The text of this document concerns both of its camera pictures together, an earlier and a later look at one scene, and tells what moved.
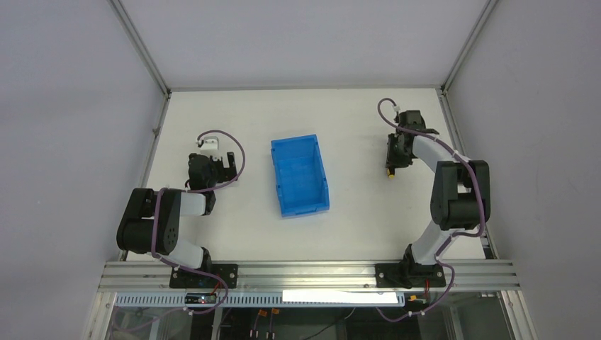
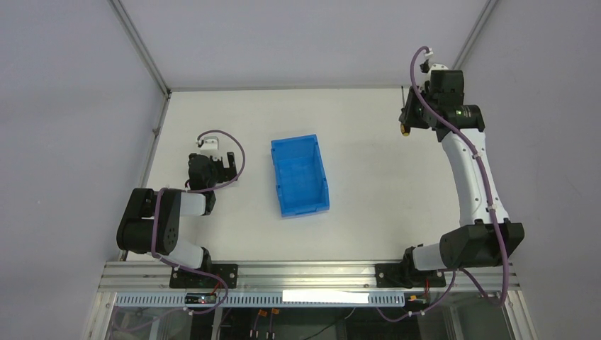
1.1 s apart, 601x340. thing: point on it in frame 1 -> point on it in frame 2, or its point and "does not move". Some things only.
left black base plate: [181, 278] does not move
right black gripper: [394, 153] -> [412, 115]
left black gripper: [225, 170] does not move
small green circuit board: [200, 298] does not move
